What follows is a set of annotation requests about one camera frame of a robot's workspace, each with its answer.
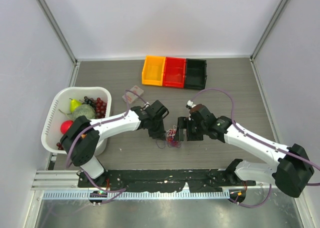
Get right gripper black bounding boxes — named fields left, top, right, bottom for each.
left=173, top=116, right=207, bottom=141

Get red wire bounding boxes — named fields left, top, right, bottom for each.
left=165, top=129, right=183, bottom=149

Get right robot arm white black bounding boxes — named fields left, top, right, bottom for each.
left=174, top=104, right=315, bottom=198

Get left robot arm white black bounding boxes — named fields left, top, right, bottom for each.
left=60, top=100, right=169, bottom=188

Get playing card box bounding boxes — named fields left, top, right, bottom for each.
left=122, top=85, right=146, bottom=105

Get yellow plastic bin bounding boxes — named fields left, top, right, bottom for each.
left=141, top=55, right=166, bottom=87

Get red plastic bin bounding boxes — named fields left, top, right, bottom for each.
left=162, top=57, right=186, bottom=89

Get dark red grape bunch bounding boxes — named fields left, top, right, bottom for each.
left=83, top=96, right=107, bottom=119

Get black plastic bin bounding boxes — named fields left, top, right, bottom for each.
left=184, top=58, right=207, bottom=90

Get green melon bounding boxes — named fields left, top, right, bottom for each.
left=71, top=104, right=96, bottom=121

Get green yellow pear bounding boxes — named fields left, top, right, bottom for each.
left=69, top=98, right=82, bottom=113

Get red apple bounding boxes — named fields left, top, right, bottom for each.
left=60, top=120, right=74, bottom=134

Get white plastic basket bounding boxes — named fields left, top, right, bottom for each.
left=41, top=86, right=112, bottom=155

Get small red grape bunch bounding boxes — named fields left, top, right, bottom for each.
left=56, top=142, right=64, bottom=151

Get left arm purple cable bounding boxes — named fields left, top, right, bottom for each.
left=65, top=89, right=151, bottom=169

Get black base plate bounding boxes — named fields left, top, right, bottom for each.
left=93, top=169, right=256, bottom=193

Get white slotted cable duct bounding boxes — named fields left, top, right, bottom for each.
left=42, top=189, right=230, bottom=201

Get aluminium frame rail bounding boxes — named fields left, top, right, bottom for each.
left=31, top=169, right=83, bottom=190

